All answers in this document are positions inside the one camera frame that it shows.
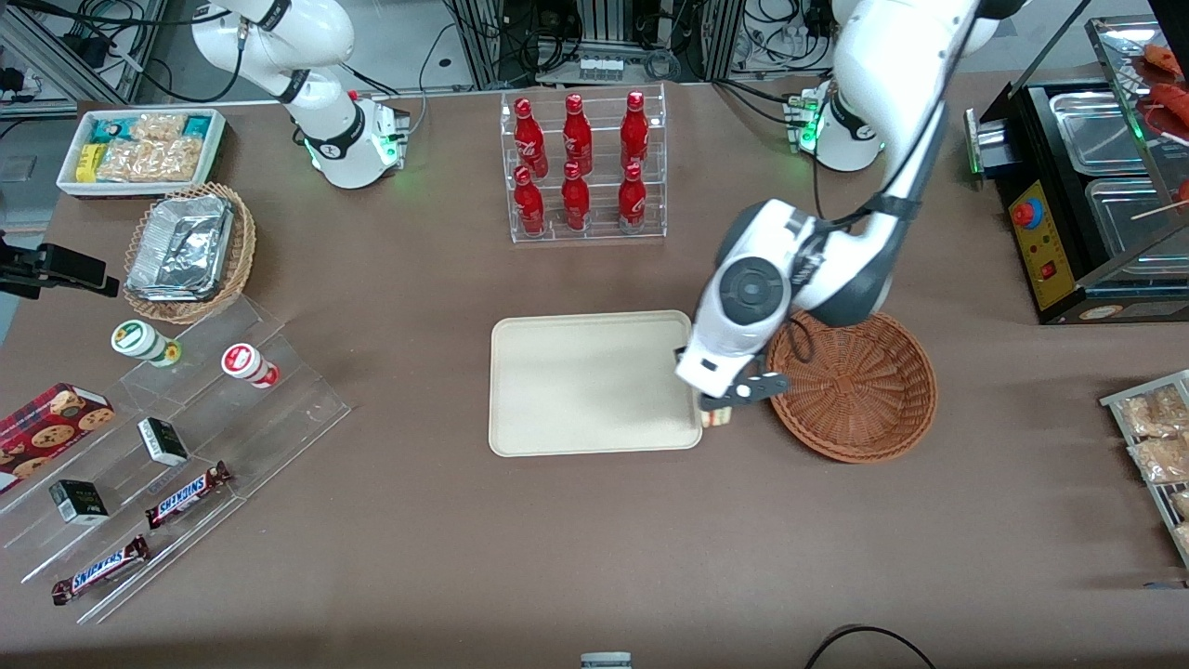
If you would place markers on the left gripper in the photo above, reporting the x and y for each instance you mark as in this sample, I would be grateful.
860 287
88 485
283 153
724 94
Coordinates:
679 352

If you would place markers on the triangular sandwich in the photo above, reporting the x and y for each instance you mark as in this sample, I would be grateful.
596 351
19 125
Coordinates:
717 420

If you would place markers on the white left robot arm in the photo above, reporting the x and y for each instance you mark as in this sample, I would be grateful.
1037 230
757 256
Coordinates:
864 56

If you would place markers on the cream plastic tray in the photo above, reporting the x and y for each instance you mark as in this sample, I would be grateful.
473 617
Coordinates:
576 381

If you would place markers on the brown wicker basket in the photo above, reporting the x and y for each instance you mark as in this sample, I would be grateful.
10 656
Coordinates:
855 390

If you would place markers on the light wicker basket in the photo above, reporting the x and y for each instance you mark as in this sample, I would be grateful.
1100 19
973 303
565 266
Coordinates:
243 251

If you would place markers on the tray of packaged snacks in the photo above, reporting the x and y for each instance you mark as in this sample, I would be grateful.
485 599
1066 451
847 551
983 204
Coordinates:
1115 401

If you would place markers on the green lid cup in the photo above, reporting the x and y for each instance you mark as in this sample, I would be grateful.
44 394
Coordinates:
135 337

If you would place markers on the silver foil container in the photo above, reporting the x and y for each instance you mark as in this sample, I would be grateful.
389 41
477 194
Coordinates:
181 246

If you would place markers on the white snack bin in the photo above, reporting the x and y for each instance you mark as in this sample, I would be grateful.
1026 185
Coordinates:
149 190

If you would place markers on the yellow snack packet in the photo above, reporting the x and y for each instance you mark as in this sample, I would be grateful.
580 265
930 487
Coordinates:
87 163

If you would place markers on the clear bag of crackers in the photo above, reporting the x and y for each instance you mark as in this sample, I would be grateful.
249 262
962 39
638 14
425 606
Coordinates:
158 127
125 163
176 160

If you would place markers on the teal snack packet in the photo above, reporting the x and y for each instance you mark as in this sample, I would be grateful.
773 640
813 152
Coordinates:
198 126
107 130

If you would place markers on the red plaid cookie box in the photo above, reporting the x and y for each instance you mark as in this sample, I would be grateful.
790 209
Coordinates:
46 423

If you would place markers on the red lid cup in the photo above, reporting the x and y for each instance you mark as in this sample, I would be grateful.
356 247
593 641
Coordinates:
241 360

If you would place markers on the red cola bottle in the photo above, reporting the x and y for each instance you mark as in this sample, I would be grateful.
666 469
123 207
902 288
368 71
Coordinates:
529 206
575 200
577 135
632 200
529 139
634 130

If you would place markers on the small black box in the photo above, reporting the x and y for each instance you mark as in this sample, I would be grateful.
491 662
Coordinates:
79 502
163 441

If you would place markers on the clear acrylic bottle rack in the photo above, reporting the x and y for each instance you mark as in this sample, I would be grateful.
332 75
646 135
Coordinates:
555 232

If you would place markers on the Snickers bar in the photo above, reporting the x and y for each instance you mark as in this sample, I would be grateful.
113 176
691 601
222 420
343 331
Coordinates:
100 569
186 494

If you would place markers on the clear acrylic stepped shelf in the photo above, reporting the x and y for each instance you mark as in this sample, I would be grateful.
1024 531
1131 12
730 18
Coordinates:
279 427

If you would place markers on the white power strip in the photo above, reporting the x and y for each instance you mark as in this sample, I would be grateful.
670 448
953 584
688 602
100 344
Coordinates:
599 67

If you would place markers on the red warmer knob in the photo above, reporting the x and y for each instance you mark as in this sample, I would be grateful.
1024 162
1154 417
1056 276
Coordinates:
1024 214

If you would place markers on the black food warmer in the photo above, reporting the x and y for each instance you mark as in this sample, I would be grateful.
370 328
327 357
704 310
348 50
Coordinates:
1050 251

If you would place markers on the clear bag of pastry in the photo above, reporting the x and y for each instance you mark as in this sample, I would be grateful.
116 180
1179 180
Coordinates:
1183 539
1182 505
1152 413
1161 460

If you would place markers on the steel warmer pan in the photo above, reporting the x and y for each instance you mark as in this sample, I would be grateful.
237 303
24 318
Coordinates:
1129 223
1096 130

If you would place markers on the wooden skewer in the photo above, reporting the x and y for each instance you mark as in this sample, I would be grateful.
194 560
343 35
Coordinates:
1161 208

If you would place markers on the red sausage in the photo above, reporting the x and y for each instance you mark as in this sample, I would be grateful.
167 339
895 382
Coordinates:
1166 58
1172 98

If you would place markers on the aluminium frame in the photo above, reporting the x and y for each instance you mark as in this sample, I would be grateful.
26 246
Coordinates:
139 56

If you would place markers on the aluminium extrusion post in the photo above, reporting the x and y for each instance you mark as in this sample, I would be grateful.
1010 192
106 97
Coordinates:
483 46
720 42

